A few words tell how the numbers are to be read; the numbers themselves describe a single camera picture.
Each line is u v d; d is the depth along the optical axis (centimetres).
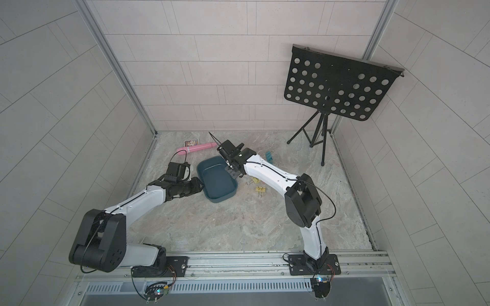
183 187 73
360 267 72
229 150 67
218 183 93
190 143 109
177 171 69
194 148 106
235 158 62
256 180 94
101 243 41
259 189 91
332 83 76
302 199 48
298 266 71
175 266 71
